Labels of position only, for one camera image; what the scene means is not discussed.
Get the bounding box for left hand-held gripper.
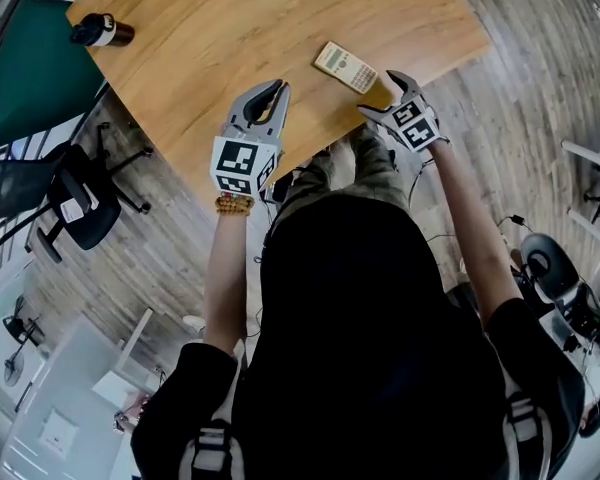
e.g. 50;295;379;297
209;78;292;197

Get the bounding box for person's right forearm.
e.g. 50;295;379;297
424;140;524;329

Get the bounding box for person's black shirt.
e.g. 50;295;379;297
129;195;589;480

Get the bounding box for black chair with equipment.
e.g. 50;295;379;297
517;231;600;357

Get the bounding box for black floor cable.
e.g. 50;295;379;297
494;212;534;234

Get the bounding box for beige calculator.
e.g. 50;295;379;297
313;40;380;95

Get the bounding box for black mesh office chair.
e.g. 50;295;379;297
0;122;156;265

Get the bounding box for white desk frame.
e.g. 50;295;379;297
561;139;600;264

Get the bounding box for wooden bead bracelet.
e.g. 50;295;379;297
214;193;256;218

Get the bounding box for person's left forearm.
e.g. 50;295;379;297
202;207;254;357

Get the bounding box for person's camouflage trousers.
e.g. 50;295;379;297
274;122;411;219

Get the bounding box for white partitioned desk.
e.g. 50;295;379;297
0;267;156;480

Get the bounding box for person's shoulder strap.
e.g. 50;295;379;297
179;417;246;480
502;390;554;480

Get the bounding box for person's left shoulder strap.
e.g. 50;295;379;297
179;417;246;480

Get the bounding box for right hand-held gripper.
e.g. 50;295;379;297
356;69;441;154

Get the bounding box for green partition panel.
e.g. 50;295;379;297
0;0;106;154

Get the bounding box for black and white tumbler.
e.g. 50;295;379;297
69;12;136;49

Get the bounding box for person's right shoulder strap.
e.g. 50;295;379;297
502;390;554;480

